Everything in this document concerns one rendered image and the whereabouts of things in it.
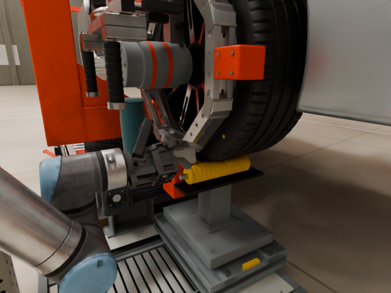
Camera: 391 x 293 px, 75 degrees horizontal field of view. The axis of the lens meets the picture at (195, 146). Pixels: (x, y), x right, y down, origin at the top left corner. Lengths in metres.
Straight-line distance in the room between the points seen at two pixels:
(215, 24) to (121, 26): 0.20
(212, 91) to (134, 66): 0.25
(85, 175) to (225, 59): 0.38
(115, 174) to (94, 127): 0.71
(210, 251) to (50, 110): 0.85
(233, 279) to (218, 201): 0.28
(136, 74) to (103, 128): 0.55
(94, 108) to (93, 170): 0.71
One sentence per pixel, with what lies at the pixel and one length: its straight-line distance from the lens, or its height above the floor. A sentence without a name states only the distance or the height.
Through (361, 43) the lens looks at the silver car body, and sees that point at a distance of 0.57.
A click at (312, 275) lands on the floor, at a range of 1.31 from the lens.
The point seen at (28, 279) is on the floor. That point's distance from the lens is 1.38.
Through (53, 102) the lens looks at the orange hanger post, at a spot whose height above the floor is 0.71.
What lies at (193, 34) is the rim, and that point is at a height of 0.95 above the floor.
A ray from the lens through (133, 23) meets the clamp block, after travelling 0.62.
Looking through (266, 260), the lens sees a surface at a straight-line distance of 1.05.
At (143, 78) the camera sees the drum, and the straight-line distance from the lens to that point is 0.77.
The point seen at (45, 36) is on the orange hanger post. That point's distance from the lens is 1.22.
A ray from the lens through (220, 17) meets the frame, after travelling 0.64.
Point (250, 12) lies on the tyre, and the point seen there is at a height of 0.96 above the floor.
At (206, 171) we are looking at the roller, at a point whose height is 0.52.
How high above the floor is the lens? 0.83
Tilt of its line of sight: 17 degrees down
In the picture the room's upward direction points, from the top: straight up
